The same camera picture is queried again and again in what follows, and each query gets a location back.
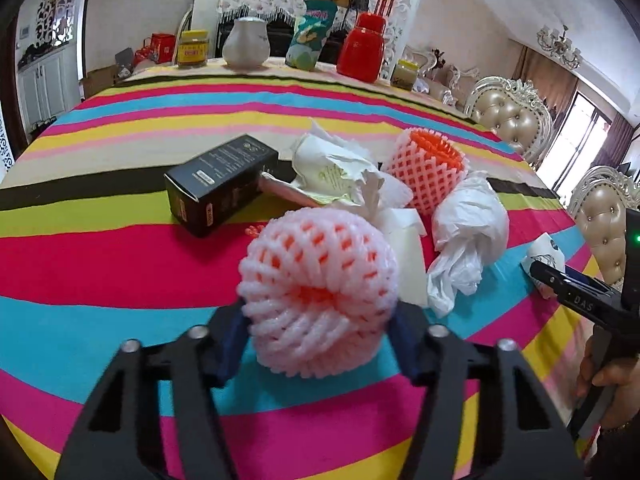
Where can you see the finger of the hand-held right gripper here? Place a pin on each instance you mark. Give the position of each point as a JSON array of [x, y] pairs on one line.
[[592, 284], [575, 300]]

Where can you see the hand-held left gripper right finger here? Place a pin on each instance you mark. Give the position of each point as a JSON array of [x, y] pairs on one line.
[[406, 347]]

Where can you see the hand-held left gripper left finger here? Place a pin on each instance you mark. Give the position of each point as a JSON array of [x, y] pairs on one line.
[[230, 347]]

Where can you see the white plastic bag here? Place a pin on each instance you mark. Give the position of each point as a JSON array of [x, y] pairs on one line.
[[467, 220]]

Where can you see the orange foam fruit net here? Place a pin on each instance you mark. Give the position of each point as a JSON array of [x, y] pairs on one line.
[[425, 170]]

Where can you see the person's right forearm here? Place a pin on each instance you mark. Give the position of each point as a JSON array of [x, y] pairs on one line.
[[617, 455]]

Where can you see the person's right hand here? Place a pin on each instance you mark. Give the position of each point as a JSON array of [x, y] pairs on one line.
[[615, 372]]

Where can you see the beige tufted ornate chair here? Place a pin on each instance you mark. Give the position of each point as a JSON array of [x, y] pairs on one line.
[[510, 110], [602, 220]]

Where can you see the white printed wrapper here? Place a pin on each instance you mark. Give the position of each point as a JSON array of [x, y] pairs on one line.
[[545, 255]]

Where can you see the window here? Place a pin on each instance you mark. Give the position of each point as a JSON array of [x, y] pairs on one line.
[[590, 125]]

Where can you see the pink paper wrapper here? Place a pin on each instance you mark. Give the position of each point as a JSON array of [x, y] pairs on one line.
[[287, 191]]

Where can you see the black carton box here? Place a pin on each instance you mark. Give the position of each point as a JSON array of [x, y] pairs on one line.
[[220, 180]]

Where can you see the crumpled white paper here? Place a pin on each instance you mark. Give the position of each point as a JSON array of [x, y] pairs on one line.
[[330, 165]]

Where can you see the brown patterned curtain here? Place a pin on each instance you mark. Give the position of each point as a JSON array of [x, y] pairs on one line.
[[542, 82]]

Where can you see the chandelier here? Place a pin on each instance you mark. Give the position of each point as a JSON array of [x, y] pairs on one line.
[[560, 46]]

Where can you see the white ornate sofa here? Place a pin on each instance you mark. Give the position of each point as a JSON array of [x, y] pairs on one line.
[[440, 75]]

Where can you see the small glass jar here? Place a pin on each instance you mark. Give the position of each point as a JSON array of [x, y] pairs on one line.
[[406, 73]]

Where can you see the open cardboard box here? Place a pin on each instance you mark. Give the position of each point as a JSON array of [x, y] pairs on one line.
[[97, 81]]

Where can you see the glass jar yellow label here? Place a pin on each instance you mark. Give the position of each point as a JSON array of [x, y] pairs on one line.
[[192, 50]]

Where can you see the red thermos jug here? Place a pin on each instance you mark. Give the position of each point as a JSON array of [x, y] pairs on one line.
[[361, 50]]

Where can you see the red gift bag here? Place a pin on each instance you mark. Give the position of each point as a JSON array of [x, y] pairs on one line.
[[142, 55]]

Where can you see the white ceramic jar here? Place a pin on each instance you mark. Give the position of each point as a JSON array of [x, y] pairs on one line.
[[246, 42]]

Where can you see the red gift box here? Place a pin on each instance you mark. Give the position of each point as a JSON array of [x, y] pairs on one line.
[[162, 48]]

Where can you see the white cabinet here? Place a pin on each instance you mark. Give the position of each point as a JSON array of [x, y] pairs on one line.
[[42, 90]]

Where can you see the black piano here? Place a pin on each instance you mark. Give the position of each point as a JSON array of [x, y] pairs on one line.
[[280, 30]]

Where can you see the green snack bag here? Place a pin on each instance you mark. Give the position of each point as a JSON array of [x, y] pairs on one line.
[[310, 35]]

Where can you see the lace piano cover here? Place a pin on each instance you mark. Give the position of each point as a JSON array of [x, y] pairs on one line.
[[260, 2]]

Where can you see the black handbag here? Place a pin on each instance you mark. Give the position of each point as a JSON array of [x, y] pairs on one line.
[[356, 0]]

